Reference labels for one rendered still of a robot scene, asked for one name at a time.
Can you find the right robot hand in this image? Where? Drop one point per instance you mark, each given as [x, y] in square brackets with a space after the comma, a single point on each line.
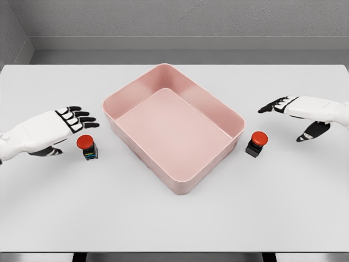
[305, 109]

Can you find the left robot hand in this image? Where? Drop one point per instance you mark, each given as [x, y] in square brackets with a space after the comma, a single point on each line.
[47, 125]

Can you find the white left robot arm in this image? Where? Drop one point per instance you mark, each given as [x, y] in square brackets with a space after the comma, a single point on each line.
[9, 143]

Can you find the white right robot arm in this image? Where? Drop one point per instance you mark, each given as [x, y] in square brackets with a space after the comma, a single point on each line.
[346, 113]

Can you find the pink rectangular plastic basket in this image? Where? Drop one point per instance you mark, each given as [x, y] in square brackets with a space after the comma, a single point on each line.
[174, 128]

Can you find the red button switch coloured terminals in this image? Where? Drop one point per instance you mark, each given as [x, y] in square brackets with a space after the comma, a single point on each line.
[87, 147]

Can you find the red button switch black base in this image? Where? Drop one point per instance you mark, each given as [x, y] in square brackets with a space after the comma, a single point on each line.
[256, 144]

